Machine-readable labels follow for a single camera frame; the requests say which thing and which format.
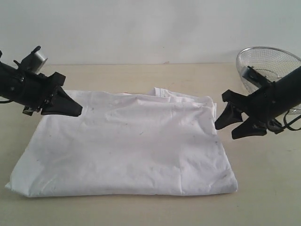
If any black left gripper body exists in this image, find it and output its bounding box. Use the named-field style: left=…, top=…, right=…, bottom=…
left=13, top=60, right=65, bottom=115

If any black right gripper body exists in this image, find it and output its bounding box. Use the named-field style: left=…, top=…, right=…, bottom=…
left=222, top=73, right=282, bottom=134

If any white t-shirt red lettering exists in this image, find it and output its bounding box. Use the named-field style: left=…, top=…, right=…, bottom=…
left=6, top=88, right=238, bottom=197

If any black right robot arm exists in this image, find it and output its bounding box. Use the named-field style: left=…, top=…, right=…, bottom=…
left=215, top=66, right=301, bottom=139

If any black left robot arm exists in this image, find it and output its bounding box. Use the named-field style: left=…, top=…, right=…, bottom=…
left=0, top=46, right=83, bottom=117

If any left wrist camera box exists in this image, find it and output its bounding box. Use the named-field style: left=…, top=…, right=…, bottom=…
left=22, top=46, right=48, bottom=74

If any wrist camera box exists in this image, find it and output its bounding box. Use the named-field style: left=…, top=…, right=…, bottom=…
left=240, top=66, right=258, bottom=83
left=22, top=46, right=48, bottom=74

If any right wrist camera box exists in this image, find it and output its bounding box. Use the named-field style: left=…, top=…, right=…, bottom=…
left=240, top=66, right=258, bottom=83

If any round wire mesh basket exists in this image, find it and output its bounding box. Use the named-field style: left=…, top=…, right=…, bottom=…
left=236, top=46, right=301, bottom=114

